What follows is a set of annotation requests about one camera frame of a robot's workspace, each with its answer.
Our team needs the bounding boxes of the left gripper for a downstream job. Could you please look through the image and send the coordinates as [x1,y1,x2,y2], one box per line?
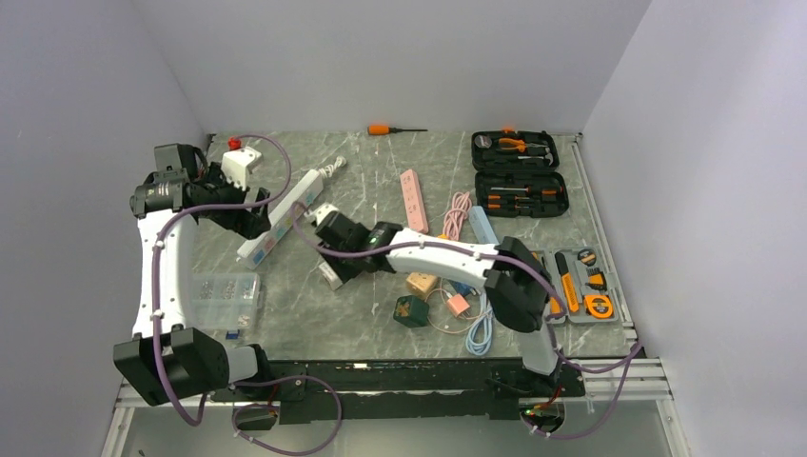
[198,163,270,239]

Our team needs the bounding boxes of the white power strip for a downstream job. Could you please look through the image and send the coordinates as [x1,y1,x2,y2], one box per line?
[236,169,324,269]

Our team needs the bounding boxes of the pink power strip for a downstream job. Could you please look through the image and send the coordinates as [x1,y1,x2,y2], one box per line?
[400,169,429,234]

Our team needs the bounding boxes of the beige cube socket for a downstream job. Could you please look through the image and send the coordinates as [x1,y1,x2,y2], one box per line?
[405,272,439,300]

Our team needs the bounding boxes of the green cube socket lion print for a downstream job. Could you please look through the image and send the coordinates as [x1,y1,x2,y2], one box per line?
[393,295,430,328]

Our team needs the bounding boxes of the pink power cable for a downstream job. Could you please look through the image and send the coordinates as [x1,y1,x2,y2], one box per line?
[441,191,473,242]

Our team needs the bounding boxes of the dark blue cube socket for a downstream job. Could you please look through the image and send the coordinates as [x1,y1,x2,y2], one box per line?
[451,282,477,296]

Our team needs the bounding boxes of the salmon usb charger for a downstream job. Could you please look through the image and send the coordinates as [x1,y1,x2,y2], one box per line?
[445,294,470,318]

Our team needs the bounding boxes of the light blue power strip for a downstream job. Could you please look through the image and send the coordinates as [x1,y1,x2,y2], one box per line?
[468,206,499,245]

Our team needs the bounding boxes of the white cube socket tiger print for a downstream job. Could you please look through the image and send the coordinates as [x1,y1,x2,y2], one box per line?
[318,262,344,290]

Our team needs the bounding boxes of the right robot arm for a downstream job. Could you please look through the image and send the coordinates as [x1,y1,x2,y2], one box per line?
[314,209,561,395]

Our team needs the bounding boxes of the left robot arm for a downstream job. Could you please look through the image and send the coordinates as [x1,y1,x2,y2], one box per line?
[113,143,274,406]

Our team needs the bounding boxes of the clear plastic screw box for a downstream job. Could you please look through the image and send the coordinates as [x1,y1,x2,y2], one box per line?
[191,272,261,332]

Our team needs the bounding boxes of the black tool case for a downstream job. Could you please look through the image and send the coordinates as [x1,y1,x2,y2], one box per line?
[471,129,570,219]

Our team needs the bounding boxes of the orange pliers in case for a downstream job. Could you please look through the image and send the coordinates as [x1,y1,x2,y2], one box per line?
[496,137,549,155]

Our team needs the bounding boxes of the grey tool tray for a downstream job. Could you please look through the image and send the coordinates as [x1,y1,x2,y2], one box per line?
[534,247,620,326]

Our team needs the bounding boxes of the yellow tape measure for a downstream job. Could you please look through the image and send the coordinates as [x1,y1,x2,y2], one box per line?
[583,294,614,319]

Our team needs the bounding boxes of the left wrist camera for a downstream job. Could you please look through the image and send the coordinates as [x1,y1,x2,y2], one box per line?
[221,137,264,190]

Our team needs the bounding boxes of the white coiled power cable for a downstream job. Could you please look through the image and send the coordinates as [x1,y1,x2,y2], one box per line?
[315,155,348,181]

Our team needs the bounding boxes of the orange handled screwdriver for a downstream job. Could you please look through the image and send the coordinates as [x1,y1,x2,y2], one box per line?
[366,124,426,136]

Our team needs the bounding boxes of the thin pink charging cable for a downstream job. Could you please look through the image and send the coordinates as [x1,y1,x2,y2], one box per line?
[425,287,483,335]

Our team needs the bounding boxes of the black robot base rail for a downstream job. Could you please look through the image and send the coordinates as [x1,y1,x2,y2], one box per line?
[213,357,586,425]

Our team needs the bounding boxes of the light blue power cable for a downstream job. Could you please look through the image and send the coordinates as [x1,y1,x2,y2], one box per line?
[464,292,500,358]

